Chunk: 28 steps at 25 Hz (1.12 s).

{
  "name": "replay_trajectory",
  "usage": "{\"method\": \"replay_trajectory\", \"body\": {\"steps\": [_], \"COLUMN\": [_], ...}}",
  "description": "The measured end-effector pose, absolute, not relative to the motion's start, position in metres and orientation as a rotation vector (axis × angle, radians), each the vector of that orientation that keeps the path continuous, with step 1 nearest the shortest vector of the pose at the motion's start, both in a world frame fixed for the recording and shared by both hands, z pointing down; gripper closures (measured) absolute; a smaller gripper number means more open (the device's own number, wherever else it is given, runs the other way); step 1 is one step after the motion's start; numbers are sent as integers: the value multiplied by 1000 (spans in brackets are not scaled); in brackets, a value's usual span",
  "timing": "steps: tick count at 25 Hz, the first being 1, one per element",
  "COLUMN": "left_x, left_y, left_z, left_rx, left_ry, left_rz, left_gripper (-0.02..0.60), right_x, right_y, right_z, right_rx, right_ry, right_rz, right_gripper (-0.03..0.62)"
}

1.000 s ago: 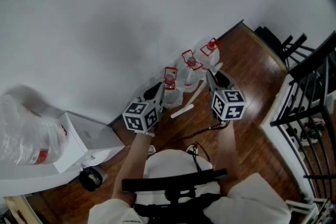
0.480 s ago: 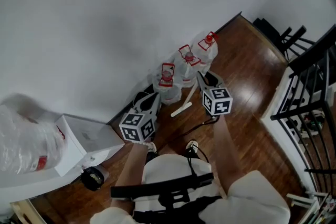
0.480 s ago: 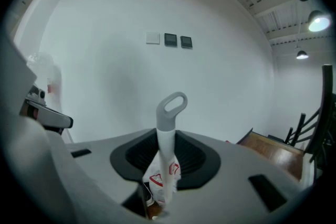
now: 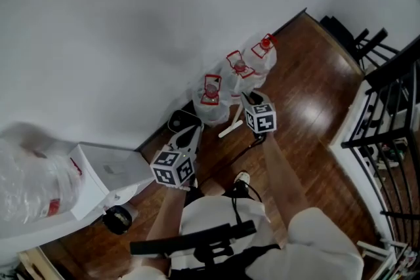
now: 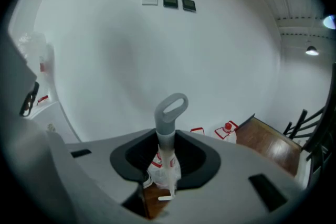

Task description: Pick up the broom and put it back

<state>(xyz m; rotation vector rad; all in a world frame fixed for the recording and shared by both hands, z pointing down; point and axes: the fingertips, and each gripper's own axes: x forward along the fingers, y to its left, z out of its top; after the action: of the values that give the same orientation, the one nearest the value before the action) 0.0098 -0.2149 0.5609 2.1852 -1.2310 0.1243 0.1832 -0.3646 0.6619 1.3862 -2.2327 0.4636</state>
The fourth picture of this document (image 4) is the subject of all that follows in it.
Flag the black chair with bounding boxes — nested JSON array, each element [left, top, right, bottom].
[[319, 14, 400, 71]]

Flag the black chest-mounted device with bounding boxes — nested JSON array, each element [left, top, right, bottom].
[[129, 220, 257, 270]]

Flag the person's white shirt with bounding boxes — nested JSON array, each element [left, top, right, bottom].
[[124, 195, 366, 280]]

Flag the white cardboard box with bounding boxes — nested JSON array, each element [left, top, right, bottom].
[[68, 142, 156, 221]]

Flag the person's leg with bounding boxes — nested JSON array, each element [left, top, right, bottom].
[[198, 179, 230, 198]]

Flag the black cable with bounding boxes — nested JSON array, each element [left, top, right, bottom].
[[230, 180, 264, 226]]

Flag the person's left forearm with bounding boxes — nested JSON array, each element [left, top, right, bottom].
[[145, 186, 192, 243]]

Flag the person's right forearm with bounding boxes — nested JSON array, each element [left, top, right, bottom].
[[261, 132, 312, 229]]

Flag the black round jar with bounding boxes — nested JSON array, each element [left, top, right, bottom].
[[102, 205, 133, 235]]

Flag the wooden frame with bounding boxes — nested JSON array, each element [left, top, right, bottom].
[[17, 245, 57, 280]]

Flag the white wooden slats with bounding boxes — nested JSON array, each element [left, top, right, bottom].
[[356, 240, 396, 262]]

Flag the white cabinet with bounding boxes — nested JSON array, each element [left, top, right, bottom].
[[0, 203, 111, 260]]

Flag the black metal railing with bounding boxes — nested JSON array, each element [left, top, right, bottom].
[[340, 39, 420, 253]]

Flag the person's right white shoe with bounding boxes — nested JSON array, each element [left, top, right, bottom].
[[234, 170, 251, 188]]

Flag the clear plastic bag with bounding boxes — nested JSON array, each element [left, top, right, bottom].
[[0, 137, 85, 226]]

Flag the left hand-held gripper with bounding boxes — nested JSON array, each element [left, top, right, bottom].
[[150, 123, 205, 188]]

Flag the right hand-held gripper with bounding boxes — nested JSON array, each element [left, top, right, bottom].
[[241, 90, 278, 135]]

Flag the clear water jug red cap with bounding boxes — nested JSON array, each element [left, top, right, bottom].
[[191, 73, 231, 128], [217, 49, 257, 104], [243, 33, 279, 89]]

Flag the black dustpan with white rim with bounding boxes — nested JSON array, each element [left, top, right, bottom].
[[167, 109, 203, 134]]

